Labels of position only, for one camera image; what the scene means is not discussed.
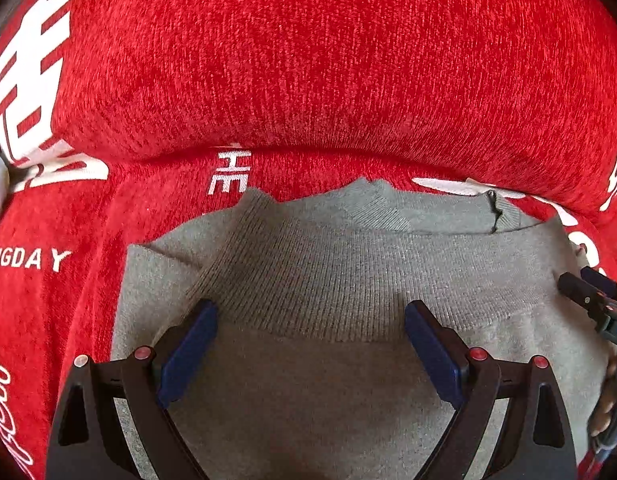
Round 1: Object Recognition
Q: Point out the person's right hand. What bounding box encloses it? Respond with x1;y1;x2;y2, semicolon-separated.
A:
587;349;617;437

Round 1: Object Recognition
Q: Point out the red wedding pillow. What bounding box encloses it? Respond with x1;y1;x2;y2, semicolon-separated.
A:
0;0;617;224

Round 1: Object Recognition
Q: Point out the red wedding bedspread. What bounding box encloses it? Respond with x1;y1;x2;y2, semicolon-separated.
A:
0;148;617;479

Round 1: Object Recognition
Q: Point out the grey knit sweater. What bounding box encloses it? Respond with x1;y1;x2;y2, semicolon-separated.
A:
111;179;608;479

